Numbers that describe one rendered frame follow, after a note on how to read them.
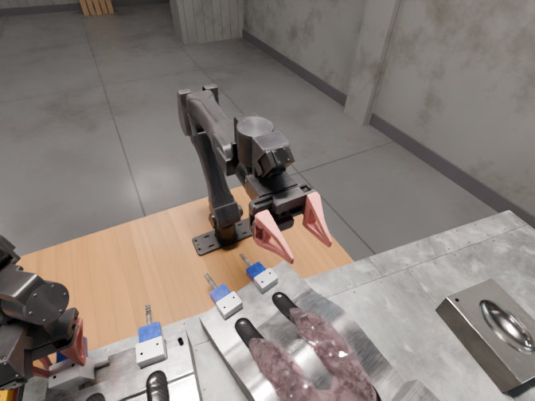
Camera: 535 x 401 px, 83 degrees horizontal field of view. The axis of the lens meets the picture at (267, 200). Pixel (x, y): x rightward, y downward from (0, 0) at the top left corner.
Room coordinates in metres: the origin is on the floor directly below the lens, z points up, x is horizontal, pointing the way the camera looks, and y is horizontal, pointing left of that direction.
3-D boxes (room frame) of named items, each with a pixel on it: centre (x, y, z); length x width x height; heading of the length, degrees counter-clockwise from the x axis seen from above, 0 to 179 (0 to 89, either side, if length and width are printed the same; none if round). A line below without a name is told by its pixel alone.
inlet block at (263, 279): (0.44, 0.03, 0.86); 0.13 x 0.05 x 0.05; 39
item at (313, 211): (0.30, -0.06, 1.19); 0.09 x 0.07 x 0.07; 29
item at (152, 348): (0.26, 0.24, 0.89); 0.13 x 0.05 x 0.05; 22
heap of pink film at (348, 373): (0.20, -0.10, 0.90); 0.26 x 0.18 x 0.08; 39
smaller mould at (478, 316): (0.31, -0.55, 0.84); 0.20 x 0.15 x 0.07; 22
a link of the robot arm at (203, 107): (0.59, 0.12, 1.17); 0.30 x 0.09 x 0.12; 29
